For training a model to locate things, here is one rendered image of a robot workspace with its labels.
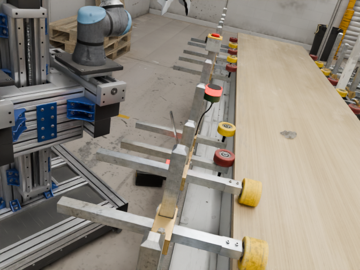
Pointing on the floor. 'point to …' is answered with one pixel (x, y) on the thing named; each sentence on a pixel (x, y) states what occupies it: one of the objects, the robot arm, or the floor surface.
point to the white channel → (350, 65)
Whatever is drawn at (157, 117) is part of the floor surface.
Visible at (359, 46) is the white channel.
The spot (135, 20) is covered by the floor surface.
